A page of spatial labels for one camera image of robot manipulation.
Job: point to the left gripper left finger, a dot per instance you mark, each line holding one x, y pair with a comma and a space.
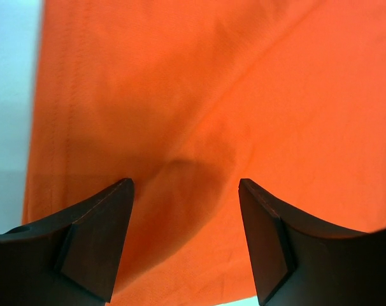
70, 257

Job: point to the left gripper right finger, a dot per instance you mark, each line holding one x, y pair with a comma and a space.
299, 259

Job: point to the orange t shirt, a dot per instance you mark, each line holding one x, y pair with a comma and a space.
188, 97

